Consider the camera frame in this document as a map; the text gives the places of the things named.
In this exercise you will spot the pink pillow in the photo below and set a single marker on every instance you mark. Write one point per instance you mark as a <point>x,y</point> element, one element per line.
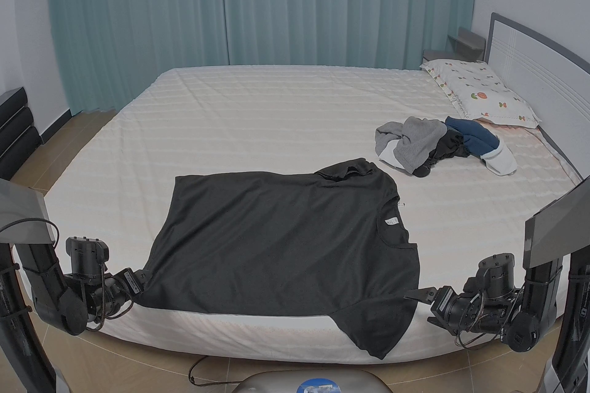
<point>507,127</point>

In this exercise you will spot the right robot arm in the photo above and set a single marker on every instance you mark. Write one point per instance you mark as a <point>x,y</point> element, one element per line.
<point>553,234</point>

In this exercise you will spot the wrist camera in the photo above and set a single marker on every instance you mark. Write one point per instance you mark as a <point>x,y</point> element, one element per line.
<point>471,285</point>
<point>103,255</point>

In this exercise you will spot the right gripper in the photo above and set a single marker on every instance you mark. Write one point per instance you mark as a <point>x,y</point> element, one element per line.
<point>456,310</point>

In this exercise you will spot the pile of clothes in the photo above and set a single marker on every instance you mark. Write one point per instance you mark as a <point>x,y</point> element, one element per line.
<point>415,142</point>

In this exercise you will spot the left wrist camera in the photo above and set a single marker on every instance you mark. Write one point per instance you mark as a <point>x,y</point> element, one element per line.
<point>103,255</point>

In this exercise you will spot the black T-shirt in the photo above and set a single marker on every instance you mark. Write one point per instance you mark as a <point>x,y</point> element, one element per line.
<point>276,243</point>

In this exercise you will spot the grey bedside table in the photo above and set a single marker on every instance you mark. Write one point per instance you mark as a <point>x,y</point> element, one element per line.
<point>465,42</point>

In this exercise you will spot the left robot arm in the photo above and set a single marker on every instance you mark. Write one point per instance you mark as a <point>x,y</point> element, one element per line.
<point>50,290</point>

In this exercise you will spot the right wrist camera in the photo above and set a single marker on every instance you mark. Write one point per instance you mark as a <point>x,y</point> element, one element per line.
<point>471,285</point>

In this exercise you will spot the bed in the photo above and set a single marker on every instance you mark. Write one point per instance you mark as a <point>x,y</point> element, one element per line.
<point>258,119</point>

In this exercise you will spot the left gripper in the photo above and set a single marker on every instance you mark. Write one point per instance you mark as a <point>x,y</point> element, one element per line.
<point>124,290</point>

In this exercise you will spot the black chest of drawers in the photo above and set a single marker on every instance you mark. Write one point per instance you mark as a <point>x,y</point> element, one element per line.
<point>16,133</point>

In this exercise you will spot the white printed pillow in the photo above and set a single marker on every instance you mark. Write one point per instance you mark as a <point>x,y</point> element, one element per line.
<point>479,92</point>

